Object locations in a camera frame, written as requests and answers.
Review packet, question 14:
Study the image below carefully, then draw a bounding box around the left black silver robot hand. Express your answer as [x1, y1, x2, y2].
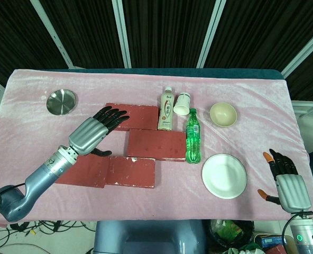
[68, 105, 131, 157]

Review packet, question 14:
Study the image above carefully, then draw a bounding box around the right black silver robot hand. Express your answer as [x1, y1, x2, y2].
[257, 148, 313, 215]

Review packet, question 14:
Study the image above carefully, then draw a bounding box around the red brick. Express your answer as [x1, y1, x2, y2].
[126, 128, 187, 162]
[105, 156, 157, 189]
[54, 152, 112, 189]
[105, 102, 159, 132]

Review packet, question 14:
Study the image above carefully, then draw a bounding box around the round steel dish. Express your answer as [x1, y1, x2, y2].
[45, 89, 77, 116]

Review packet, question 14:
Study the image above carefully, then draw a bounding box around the blue box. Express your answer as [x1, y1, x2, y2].
[254, 232, 289, 248]

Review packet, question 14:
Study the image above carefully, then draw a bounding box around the red block on floor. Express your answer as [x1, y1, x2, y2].
[264, 244, 290, 254]

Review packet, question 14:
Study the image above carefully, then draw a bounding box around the white round plate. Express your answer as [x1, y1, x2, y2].
[201, 153, 248, 199]

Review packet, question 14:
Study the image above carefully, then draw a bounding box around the black lined trash bin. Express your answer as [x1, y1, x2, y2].
[208, 219, 255, 254]

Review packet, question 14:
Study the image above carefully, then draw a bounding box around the white green plastic bag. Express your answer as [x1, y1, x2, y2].
[222, 243, 263, 254]

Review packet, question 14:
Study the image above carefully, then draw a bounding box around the milk tea bottle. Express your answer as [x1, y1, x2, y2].
[157, 86, 176, 131]

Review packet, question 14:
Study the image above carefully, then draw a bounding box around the white metal rack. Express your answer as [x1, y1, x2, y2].
[291, 100, 313, 119]

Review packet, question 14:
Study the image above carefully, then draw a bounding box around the pink velvet tablecloth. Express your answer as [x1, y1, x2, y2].
[0, 68, 313, 229]

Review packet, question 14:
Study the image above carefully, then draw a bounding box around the white paper cup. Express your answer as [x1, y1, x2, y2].
[173, 92, 191, 116]

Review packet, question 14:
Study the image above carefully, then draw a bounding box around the beige bowl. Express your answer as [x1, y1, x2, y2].
[209, 102, 238, 128]

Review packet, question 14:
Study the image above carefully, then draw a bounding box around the teal padded table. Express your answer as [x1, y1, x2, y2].
[68, 68, 286, 80]

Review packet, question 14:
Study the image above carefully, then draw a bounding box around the green plastic soda bottle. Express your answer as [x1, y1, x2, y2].
[185, 107, 202, 165]

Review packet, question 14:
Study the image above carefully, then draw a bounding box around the blue grey robot torso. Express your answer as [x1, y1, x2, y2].
[94, 220, 207, 254]

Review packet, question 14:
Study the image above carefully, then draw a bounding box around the black curtain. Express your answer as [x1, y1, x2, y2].
[0, 0, 313, 102]

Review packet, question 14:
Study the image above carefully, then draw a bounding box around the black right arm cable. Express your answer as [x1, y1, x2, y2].
[282, 211, 313, 254]

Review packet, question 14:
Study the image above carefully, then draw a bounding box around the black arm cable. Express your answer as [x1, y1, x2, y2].
[282, 211, 313, 254]
[0, 183, 27, 192]

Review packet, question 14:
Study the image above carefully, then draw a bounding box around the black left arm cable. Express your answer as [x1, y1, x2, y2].
[0, 183, 27, 192]

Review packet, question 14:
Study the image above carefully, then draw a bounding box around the white frame post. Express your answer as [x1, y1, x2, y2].
[34, 0, 75, 68]
[112, 0, 132, 68]
[197, 0, 226, 68]
[280, 26, 313, 78]

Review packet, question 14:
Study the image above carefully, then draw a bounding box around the floor cable tangle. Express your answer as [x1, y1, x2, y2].
[0, 219, 97, 254]

